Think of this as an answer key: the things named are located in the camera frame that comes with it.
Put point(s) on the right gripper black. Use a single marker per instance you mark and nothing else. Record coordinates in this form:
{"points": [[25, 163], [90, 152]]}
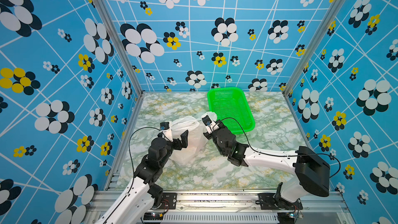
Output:
{"points": [[209, 136]]}

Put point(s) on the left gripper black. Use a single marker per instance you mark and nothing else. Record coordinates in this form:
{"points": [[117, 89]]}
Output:
{"points": [[178, 146]]}

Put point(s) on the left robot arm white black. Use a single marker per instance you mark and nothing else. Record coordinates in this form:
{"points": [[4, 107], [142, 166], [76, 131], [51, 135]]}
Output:
{"points": [[142, 193]]}

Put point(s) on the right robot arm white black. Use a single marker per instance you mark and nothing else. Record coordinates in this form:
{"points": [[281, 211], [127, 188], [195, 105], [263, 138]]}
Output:
{"points": [[310, 172]]}

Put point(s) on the green plastic basket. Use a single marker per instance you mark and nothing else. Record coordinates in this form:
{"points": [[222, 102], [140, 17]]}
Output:
{"points": [[231, 107]]}

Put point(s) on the left circuit board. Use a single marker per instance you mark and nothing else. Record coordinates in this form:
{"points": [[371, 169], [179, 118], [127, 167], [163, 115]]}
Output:
{"points": [[157, 217]]}

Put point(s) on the circuit board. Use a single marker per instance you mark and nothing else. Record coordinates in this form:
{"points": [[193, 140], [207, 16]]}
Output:
{"points": [[157, 217], [288, 218]]}

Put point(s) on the right circuit board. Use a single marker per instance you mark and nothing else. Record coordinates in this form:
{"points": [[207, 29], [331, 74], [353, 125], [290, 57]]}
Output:
{"points": [[288, 218]]}

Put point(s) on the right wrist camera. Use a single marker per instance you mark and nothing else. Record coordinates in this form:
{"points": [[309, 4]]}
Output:
{"points": [[207, 121]]}

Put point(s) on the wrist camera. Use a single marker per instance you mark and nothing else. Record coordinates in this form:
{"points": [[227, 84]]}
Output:
{"points": [[207, 121], [164, 128]]}

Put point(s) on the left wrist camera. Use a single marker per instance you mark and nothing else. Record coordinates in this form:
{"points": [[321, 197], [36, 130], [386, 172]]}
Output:
{"points": [[164, 128]]}

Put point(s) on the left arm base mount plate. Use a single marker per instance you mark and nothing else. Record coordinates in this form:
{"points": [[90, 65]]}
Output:
{"points": [[166, 201]]}

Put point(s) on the aluminium front rail frame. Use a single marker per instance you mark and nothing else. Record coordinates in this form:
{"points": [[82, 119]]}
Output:
{"points": [[239, 207]]}

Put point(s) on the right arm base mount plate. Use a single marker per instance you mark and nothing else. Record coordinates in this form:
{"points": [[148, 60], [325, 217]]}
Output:
{"points": [[267, 201]]}

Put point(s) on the left aluminium corner post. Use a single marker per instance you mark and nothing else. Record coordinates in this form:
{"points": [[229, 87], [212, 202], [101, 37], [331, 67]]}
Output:
{"points": [[111, 29]]}

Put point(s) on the aluminium corner post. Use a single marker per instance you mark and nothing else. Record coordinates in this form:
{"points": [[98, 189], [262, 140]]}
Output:
{"points": [[111, 29], [314, 43]]}

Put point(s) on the right aluminium corner post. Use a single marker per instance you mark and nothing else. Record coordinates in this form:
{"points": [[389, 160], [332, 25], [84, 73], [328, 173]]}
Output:
{"points": [[314, 43]]}

